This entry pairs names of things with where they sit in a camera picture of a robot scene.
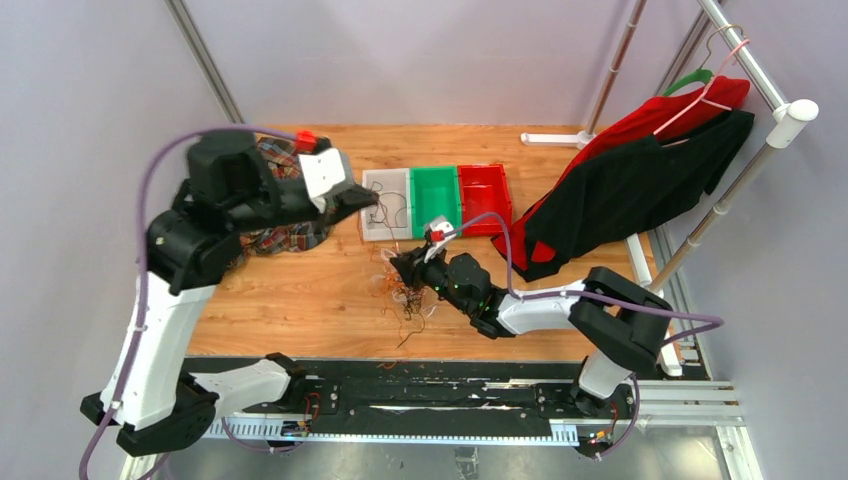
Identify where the clothes rack metal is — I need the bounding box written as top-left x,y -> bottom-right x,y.
519,0 -> 821,379

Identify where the green bin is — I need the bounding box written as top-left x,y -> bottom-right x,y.
410,166 -> 462,239

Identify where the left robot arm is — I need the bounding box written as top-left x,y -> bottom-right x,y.
80,125 -> 378,457

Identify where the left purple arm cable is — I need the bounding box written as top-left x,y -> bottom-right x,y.
78,124 -> 299,480

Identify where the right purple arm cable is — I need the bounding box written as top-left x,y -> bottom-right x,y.
442,211 -> 725,349

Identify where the plaid cloth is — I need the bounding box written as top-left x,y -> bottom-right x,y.
231,135 -> 333,270

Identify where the pink hanger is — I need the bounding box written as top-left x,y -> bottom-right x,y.
653,24 -> 749,137

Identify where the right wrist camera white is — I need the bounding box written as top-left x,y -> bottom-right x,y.
424,216 -> 456,263

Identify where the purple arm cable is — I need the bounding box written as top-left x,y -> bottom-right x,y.
442,211 -> 725,349
78,124 -> 299,480

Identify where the red garment on hanger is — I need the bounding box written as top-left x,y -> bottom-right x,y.
492,75 -> 751,279

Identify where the black garment on hanger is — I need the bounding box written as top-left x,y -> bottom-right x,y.
512,110 -> 755,282

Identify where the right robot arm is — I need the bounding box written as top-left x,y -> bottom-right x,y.
390,248 -> 671,417

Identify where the cable pile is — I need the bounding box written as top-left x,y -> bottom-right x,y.
368,241 -> 442,350

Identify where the white bin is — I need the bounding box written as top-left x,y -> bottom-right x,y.
360,168 -> 413,242

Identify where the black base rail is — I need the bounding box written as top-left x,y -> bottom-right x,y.
218,357 -> 641,442

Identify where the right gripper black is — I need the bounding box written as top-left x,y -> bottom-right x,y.
391,243 -> 473,316

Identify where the green hanger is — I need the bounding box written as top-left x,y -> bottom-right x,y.
662,68 -> 714,97

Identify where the black cable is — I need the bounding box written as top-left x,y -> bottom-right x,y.
367,190 -> 411,230

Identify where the red bin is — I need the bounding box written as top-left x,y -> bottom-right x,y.
457,163 -> 513,225

